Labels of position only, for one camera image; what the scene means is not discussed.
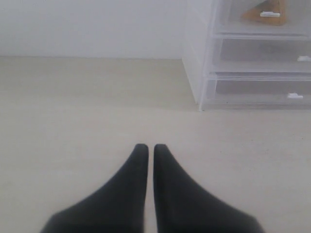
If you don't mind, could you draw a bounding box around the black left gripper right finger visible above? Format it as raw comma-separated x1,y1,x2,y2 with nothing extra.
153,144,264,233

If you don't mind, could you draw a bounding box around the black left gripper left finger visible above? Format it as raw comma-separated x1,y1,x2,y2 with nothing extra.
41,144,149,233

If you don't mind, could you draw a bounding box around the yellow triangular wedge block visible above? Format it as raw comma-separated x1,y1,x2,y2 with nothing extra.
241,0,287,26

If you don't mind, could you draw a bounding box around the white plastic drawer cabinet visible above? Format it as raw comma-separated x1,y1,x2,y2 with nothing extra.
182,0,311,111

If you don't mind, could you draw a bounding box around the bottom clear wide drawer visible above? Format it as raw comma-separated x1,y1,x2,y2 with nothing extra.
203,74,311,105

